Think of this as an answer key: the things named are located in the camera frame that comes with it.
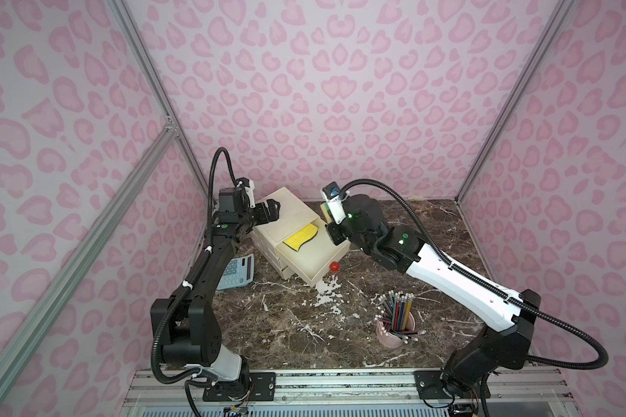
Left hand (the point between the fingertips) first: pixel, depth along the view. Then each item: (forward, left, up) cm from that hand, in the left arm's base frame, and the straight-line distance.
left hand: (269, 204), depth 85 cm
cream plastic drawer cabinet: (-2, -7, -4) cm, 9 cm away
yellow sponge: (-7, -13, -6) cm, 16 cm away
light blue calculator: (-12, +13, -23) cm, 29 cm away
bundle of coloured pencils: (-31, -39, -12) cm, 51 cm away
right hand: (-12, -20, +9) cm, 25 cm away
